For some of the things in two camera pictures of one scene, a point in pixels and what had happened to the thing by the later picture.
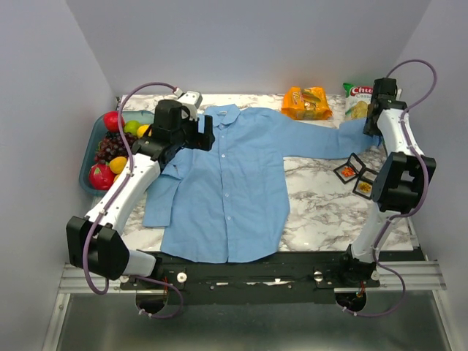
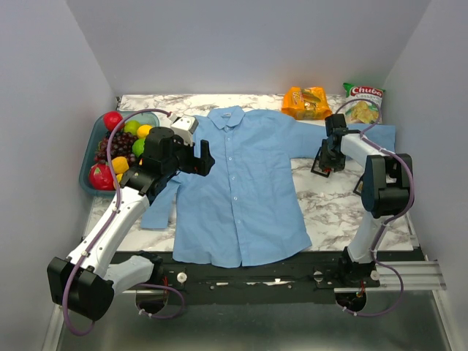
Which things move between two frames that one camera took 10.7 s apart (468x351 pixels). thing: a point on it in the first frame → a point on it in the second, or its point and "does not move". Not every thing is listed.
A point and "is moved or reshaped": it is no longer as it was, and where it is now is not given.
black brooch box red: [346, 172] → [316, 167]
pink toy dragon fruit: [101, 178] does not move
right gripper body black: [368, 127] → [331, 159]
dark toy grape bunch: [112, 145] does not move
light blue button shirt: [229, 204] is moved or reshaped
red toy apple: [111, 121] does not move
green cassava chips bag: [357, 100] does not move
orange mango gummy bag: [305, 103] does not move
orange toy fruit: [142, 129] does not move
